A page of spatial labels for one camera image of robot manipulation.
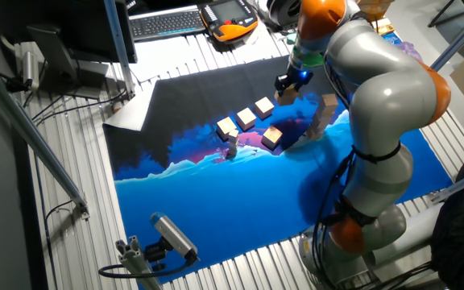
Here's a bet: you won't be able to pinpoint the orange black teach pendant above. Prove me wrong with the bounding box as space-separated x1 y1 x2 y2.
198 0 259 44

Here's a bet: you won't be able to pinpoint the small silver cylinder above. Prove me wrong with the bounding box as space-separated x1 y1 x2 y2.
21 50 40 93

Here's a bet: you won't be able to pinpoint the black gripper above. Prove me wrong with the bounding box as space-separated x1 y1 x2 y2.
274 66 314 97

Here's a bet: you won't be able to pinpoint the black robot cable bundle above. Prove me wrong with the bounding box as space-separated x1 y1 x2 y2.
311 147 358 290

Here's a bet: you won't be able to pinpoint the black keyboard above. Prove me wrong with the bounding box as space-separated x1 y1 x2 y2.
128 5 208 43

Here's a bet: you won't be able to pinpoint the large wooden cube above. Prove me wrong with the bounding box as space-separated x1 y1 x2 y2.
235 106 258 132
215 116 238 142
254 96 276 121
274 85 300 107
260 125 284 151

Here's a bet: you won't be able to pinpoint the black monitor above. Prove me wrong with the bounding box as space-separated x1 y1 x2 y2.
0 0 139 64

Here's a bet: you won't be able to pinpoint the white paper roll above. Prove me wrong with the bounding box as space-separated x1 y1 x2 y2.
362 201 445 269

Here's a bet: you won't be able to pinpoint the purple plastic bag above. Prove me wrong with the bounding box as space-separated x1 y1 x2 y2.
392 39 425 62

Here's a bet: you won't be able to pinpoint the green mounting plate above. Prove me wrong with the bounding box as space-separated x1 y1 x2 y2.
292 46 325 69

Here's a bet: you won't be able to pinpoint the aluminium camera mount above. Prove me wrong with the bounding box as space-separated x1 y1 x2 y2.
114 235 164 290

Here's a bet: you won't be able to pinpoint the silver camera blue cap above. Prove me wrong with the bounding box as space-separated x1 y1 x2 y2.
149 211 201 265

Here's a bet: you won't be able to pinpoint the black fabric strap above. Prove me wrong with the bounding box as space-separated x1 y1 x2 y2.
351 141 402 165

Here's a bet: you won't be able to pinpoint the aluminium frame bar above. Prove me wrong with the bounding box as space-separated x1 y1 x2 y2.
430 2 464 73
0 60 91 221
102 0 136 100
428 164 464 204

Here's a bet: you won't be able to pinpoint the black round spool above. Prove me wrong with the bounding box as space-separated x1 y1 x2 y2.
265 0 302 30

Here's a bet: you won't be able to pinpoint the black camera cable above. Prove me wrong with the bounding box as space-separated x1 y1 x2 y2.
97 257 195 280

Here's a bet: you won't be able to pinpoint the grey monitor stand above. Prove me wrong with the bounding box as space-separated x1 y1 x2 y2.
26 23 110 100

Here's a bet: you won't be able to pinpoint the printed landscape desk mat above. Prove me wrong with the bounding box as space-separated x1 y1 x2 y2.
101 54 455 285

